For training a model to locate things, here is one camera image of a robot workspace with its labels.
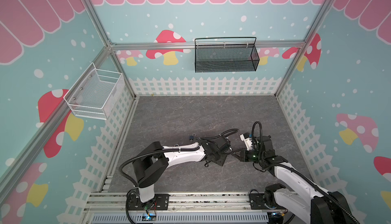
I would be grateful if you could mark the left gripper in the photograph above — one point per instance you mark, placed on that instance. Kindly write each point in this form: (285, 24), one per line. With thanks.
(221, 162)

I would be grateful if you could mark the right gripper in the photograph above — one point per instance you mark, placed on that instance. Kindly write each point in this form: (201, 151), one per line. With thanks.
(244, 155)

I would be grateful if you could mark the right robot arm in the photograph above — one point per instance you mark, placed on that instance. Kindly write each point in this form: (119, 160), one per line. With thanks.
(298, 194)

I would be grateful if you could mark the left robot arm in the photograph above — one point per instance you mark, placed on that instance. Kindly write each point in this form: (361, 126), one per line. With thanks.
(155, 159)

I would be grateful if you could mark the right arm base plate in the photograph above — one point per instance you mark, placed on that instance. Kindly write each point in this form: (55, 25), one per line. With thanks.
(257, 202)

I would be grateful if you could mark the aluminium front rail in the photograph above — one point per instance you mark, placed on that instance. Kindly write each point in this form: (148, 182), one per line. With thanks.
(237, 201)

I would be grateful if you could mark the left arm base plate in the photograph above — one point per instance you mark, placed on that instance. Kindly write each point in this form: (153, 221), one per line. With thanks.
(159, 202)

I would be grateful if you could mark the black mesh wall basket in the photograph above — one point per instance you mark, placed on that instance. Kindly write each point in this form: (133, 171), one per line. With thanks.
(225, 54)

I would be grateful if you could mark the white mesh wall basket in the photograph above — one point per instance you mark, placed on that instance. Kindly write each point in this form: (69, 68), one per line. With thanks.
(95, 94)

